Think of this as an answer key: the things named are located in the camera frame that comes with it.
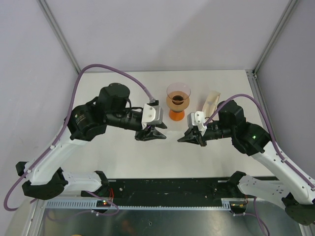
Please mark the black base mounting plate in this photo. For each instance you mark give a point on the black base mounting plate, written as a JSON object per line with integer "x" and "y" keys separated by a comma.
{"x": 172, "y": 191}

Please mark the aluminium left corner post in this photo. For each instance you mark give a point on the aluminium left corner post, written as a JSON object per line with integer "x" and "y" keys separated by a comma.
{"x": 53, "y": 23}

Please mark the aluminium corner post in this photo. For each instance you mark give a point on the aluminium corner post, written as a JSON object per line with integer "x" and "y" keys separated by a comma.
{"x": 280, "y": 26}
{"x": 53, "y": 23}

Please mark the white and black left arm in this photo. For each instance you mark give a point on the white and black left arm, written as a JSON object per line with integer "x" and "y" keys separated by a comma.
{"x": 112, "y": 107}

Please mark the aluminium frame rail front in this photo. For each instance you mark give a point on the aluminium frame rail front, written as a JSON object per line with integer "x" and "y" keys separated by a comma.
{"x": 57, "y": 186}

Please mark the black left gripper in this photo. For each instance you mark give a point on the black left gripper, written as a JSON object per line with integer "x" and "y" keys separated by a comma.
{"x": 150, "y": 133}

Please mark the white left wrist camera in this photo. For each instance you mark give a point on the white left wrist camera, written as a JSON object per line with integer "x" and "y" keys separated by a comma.
{"x": 151, "y": 115}

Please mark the wooden and orange dripper stand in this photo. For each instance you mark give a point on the wooden and orange dripper stand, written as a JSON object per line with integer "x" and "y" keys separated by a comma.
{"x": 177, "y": 105}

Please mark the aluminium right corner post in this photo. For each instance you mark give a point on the aluminium right corner post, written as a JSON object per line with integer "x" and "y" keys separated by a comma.
{"x": 280, "y": 26}

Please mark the grey slotted cable duct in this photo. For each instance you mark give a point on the grey slotted cable duct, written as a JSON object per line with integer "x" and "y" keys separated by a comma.
{"x": 97, "y": 204}

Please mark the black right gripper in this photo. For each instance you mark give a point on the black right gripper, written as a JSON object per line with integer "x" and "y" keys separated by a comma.
{"x": 193, "y": 136}

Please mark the cream coffee filter holder stack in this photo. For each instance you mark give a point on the cream coffee filter holder stack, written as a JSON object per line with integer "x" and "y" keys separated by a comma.
{"x": 211, "y": 103}

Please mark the clear pink plastic dripper cone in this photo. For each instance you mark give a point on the clear pink plastic dripper cone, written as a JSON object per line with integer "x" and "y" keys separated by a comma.
{"x": 178, "y": 89}

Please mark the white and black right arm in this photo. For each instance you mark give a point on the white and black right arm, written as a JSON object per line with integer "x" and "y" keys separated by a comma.
{"x": 293, "y": 190}

